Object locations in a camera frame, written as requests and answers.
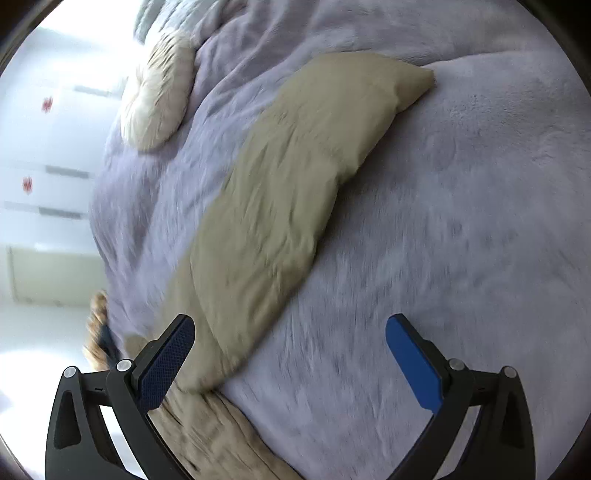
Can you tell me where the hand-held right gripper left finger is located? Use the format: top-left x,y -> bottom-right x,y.
45,314 -> 197,480

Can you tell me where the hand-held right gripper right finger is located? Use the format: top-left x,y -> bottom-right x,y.
385,314 -> 537,480

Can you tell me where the beige puffer jacket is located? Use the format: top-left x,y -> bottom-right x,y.
124,51 -> 437,480

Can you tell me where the brown fuzzy item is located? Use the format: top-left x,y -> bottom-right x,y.
82,291 -> 124,371

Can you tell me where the lavender fleece blanket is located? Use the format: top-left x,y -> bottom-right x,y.
88,0 -> 589,480

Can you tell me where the white wardrobe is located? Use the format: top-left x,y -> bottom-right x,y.
0,28 -> 134,324

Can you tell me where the cream round pleated cushion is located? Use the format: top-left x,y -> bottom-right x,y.
120,33 -> 195,152

